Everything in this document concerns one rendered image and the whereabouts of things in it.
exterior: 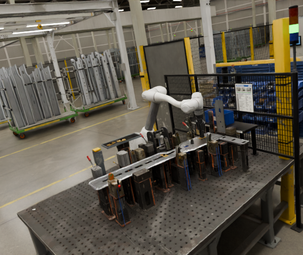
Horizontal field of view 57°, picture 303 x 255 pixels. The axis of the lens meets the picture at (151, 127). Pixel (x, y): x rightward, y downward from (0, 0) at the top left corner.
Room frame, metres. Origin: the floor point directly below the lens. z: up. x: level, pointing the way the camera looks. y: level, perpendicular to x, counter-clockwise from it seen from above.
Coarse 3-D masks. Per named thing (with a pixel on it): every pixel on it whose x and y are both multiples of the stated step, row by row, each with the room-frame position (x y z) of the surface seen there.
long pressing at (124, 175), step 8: (216, 136) 2.63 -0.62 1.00; (184, 144) 2.56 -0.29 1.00; (192, 144) 2.53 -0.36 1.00; (200, 144) 2.49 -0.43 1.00; (160, 152) 2.45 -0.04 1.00; (168, 152) 2.43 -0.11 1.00; (184, 152) 2.38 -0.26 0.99; (144, 160) 2.33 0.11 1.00; (152, 160) 2.30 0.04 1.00; (160, 160) 2.27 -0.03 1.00; (120, 168) 2.24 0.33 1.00; (128, 168) 2.22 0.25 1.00; (136, 168) 2.19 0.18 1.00; (104, 176) 2.15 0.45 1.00; (120, 176) 2.09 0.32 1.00; (128, 176) 2.08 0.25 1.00; (96, 184) 2.02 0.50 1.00; (104, 184) 2.00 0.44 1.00
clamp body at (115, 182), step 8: (112, 184) 1.85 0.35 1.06; (120, 184) 1.87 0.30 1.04; (112, 192) 1.89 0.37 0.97; (120, 192) 1.87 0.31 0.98; (112, 200) 1.92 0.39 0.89; (120, 200) 1.87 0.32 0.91; (120, 208) 1.87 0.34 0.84; (120, 216) 1.85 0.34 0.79; (128, 216) 1.89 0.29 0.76; (120, 224) 1.86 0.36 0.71
